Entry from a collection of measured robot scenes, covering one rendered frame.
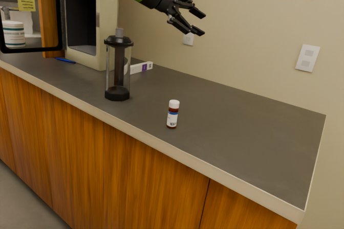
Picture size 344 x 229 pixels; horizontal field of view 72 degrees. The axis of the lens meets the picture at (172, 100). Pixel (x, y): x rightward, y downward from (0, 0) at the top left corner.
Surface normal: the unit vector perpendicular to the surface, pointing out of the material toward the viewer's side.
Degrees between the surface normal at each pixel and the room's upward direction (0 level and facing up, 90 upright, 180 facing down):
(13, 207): 0
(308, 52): 90
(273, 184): 0
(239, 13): 90
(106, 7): 90
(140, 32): 90
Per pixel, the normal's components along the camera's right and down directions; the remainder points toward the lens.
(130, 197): -0.58, 0.25
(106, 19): 0.81, 0.31
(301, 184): 0.11, -0.92
